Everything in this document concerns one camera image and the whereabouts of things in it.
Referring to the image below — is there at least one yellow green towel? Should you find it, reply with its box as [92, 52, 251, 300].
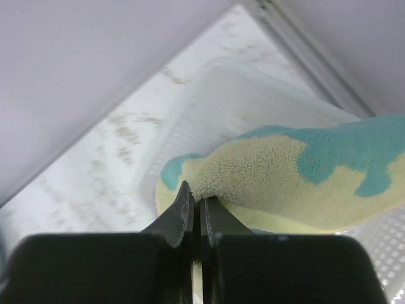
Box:
[154, 114, 405, 304]

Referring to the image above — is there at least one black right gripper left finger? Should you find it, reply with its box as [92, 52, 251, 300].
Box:
[1, 182, 194, 303]

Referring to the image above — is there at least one aluminium frame rail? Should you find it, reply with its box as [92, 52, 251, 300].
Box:
[258, 1, 381, 118]

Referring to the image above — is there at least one white perforated plastic basket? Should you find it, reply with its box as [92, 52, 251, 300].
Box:
[134, 58, 404, 303]

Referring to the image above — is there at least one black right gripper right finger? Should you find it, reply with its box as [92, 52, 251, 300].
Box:
[200, 198, 387, 304]

